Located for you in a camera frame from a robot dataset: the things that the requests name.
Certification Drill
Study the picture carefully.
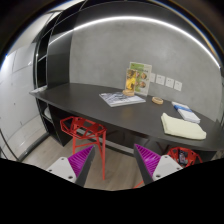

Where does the white notebook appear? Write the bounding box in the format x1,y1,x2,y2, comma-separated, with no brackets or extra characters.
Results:
178,109,200,124

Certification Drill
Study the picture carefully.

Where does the blue white booklet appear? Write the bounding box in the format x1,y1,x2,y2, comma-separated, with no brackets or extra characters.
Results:
172,102,192,112

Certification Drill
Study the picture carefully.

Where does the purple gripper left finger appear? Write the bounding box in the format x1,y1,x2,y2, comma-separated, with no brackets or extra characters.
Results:
47,146,95,187

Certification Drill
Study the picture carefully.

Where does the green yellow standing brochure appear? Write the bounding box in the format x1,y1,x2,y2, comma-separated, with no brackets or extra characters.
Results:
129,62,152,96

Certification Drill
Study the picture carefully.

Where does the cream towel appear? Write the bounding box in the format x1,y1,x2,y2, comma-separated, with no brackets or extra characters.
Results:
161,113,207,140

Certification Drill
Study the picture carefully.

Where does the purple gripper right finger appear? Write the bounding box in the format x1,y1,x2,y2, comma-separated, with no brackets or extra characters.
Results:
134,144,182,185

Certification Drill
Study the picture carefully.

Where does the white wall socket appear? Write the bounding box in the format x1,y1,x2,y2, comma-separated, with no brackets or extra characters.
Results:
174,80,182,91
165,77,174,88
150,73,156,83
156,75,165,85

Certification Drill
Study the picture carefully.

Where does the black shelving unit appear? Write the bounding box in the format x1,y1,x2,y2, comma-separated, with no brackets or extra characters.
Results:
31,1,84,148

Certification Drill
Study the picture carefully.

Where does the round wooden coaster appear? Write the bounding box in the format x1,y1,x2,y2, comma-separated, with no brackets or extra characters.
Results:
152,97,163,105

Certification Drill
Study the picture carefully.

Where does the red metal chair left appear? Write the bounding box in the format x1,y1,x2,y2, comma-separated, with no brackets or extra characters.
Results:
60,116,107,177

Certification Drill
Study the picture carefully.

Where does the red metal chair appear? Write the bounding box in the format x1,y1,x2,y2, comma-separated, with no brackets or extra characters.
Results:
60,116,107,177
133,146,204,190

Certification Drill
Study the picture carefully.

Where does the red metal chair right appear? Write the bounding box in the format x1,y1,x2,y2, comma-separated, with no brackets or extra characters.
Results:
133,146,204,190

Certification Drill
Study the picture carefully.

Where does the open magazine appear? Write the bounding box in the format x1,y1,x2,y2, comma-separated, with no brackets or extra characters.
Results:
100,92,138,107

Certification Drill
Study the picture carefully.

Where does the small yellow picture stand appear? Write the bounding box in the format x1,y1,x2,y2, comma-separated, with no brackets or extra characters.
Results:
123,69,137,96

